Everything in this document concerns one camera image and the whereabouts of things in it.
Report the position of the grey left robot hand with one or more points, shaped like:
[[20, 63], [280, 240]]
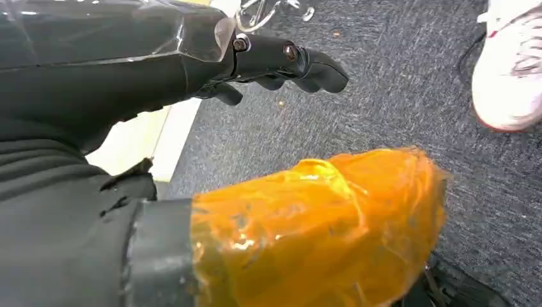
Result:
[[296, 237]]

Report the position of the person's white shoe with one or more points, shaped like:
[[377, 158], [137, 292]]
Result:
[[508, 63]]

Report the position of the chrome chair base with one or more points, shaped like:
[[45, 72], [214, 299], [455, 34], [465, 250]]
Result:
[[258, 17]]

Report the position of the black robot foot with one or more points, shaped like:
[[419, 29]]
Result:
[[453, 290]]

